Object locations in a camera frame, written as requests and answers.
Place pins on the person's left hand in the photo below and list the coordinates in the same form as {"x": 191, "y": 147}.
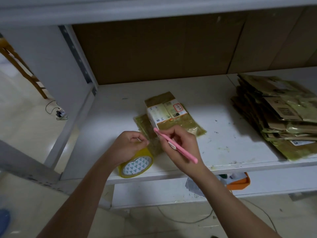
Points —
{"x": 126, "y": 148}

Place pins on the person's right hand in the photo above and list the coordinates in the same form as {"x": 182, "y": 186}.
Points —
{"x": 186, "y": 153}

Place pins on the pink utility knife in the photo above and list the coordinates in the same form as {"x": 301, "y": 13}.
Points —
{"x": 183, "y": 152}

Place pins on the yellow tape roll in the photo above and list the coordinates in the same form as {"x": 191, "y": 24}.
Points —
{"x": 136, "y": 167}

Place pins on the white metal shelf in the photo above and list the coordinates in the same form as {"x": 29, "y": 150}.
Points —
{"x": 129, "y": 106}

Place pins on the labelled taped cardboard box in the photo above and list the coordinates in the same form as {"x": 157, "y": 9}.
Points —
{"x": 168, "y": 109}

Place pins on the stack of cardboard boxes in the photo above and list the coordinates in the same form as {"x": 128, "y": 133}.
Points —
{"x": 282, "y": 116}

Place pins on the person's right forearm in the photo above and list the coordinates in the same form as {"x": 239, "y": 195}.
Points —
{"x": 237, "y": 205}

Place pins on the person's left forearm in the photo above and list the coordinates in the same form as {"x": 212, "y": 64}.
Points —
{"x": 79, "y": 200}

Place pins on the orange plastic object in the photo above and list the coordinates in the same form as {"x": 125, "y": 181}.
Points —
{"x": 238, "y": 182}

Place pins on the wooden chair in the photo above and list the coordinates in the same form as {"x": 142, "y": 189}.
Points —
{"x": 22, "y": 67}

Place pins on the blue round object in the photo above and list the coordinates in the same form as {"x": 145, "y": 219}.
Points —
{"x": 4, "y": 220}

